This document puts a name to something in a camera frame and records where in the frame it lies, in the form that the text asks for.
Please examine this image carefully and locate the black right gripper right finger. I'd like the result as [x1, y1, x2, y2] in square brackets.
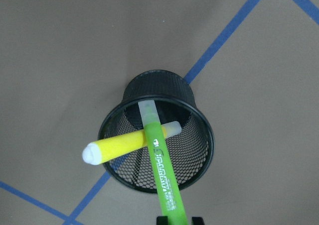
[191, 217, 205, 225]

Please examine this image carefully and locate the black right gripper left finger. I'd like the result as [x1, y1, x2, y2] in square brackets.
[156, 216, 168, 225]

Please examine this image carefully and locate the green highlighter pen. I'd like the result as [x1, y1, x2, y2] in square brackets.
[138, 100, 188, 225]

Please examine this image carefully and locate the yellow highlighter pen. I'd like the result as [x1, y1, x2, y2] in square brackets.
[82, 120, 182, 165]

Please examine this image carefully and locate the black mesh pen cup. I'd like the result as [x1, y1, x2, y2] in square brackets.
[97, 70, 214, 193]

